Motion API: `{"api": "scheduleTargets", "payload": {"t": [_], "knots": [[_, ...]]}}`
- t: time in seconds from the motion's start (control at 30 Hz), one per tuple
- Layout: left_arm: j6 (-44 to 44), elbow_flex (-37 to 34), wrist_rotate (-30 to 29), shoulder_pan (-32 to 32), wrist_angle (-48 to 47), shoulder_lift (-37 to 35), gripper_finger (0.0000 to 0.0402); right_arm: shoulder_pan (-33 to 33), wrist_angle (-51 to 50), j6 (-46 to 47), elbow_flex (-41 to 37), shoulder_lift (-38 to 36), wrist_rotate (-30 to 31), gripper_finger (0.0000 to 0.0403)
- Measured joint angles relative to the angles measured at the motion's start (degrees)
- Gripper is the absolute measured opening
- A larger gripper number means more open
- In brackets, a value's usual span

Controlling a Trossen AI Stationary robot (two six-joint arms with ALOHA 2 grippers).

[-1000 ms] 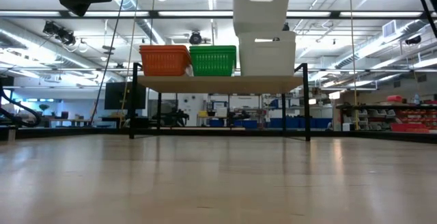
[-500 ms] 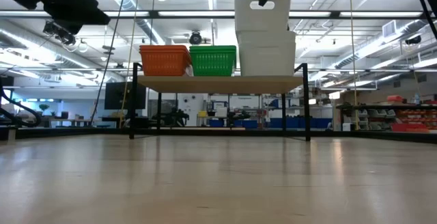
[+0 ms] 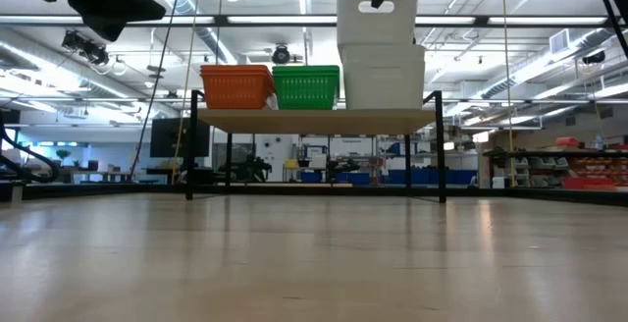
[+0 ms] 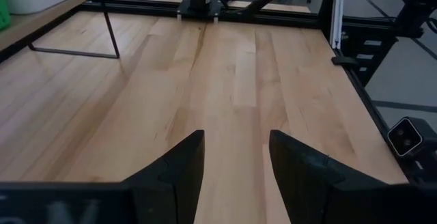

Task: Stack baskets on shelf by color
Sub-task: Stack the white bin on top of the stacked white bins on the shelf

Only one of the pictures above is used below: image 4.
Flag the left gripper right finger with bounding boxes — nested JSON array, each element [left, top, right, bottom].
[[268, 129, 389, 224]]

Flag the wooden shelf black metal legs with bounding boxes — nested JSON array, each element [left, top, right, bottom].
[[0, 0, 121, 63]]

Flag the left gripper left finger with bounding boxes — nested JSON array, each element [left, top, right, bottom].
[[121, 129, 206, 224]]

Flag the black floor equipment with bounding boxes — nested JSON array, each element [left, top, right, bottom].
[[395, 0, 437, 40]]

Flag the green plastic basket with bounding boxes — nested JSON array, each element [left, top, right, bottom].
[[0, 0, 12, 33]]

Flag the small black table camera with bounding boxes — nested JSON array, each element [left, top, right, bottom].
[[386, 115, 437, 170]]

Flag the silver frame bracket strip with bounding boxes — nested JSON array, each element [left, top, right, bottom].
[[328, 0, 345, 50]]

